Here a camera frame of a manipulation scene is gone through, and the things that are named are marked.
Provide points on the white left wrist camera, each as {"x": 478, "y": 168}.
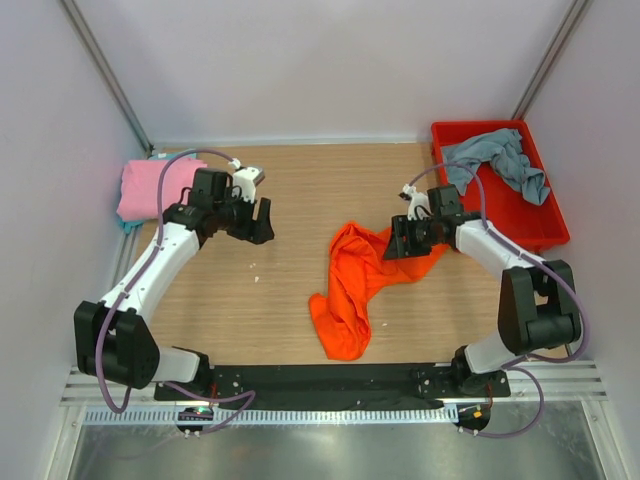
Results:
{"x": 245, "y": 180}

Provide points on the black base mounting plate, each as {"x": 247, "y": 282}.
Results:
{"x": 348, "y": 387}

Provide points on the aluminium front frame rail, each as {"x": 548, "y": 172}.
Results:
{"x": 556, "y": 381}

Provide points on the grey crumpled t-shirt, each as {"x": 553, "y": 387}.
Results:
{"x": 502, "y": 150}

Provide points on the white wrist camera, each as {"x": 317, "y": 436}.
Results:
{"x": 418, "y": 203}
{"x": 245, "y": 180}

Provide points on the teal folded t-shirt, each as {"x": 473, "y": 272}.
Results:
{"x": 130, "y": 220}

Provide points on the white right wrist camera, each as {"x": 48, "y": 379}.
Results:
{"x": 418, "y": 203}

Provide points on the red plastic bin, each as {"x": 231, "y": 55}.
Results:
{"x": 536, "y": 228}

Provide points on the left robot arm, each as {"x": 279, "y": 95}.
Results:
{"x": 112, "y": 336}

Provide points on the white slotted cable duct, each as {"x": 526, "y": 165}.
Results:
{"x": 183, "y": 415}

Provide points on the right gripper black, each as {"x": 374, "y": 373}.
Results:
{"x": 397, "y": 248}

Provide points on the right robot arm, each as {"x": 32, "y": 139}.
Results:
{"x": 538, "y": 306}

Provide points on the pink folded t-shirt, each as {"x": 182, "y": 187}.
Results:
{"x": 150, "y": 192}

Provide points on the orange t-shirt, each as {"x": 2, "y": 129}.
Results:
{"x": 357, "y": 271}

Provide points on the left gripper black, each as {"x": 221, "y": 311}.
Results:
{"x": 256, "y": 231}

